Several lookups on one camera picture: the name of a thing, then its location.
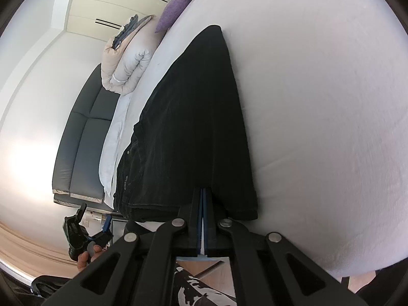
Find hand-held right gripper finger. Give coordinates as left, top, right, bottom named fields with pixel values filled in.
left=41, top=187, right=203, bottom=306
left=203, top=187, right=368, bottom=306

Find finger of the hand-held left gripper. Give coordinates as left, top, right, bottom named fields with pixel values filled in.
left=90, top=214, right=114, bottom=247

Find black denim pants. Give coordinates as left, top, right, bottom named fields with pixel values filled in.
left=113, top=25, right=259, bottom=222

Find person's left forearm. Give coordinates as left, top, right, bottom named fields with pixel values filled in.
left=30, top=269, right=84, bottom=306

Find person's left hand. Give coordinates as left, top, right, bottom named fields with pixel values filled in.
left=76, top=241, right=104, bottom=271

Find black white patterned clothing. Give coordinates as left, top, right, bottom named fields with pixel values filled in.
left=174, top=266, right=237, bottom=306

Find white flat pillow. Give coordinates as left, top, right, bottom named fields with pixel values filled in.
left=98, top=94, right=133, bottom=198

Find grey-green upholstered headboard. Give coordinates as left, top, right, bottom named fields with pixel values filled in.
left=52, top=64, right=120, bottom=213

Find bed with white sheet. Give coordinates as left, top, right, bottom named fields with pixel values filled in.
left=99, top=0, right=408, bottom=278

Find folded beige duvet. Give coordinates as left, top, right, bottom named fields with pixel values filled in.
left=101, top=14, right=167, bottom=96

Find purple pillow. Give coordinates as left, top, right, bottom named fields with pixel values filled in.
left=155, top=0, right=196, bottom=34

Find white wardrobe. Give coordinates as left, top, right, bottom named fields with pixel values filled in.
left=64, top=0, right=189, bottom=43

